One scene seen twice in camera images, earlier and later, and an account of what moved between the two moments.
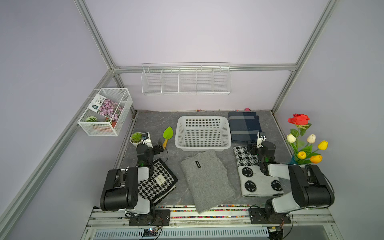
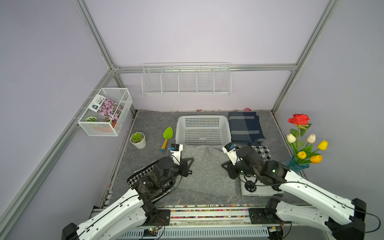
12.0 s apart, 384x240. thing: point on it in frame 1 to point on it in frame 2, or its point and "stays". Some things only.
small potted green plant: x=136 y=138 stays
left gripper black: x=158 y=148 to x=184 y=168
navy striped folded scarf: x=244 y=126 stays
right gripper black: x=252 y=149 to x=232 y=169
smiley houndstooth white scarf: x=254 y=182 stays
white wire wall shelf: x=186 y=78 stays
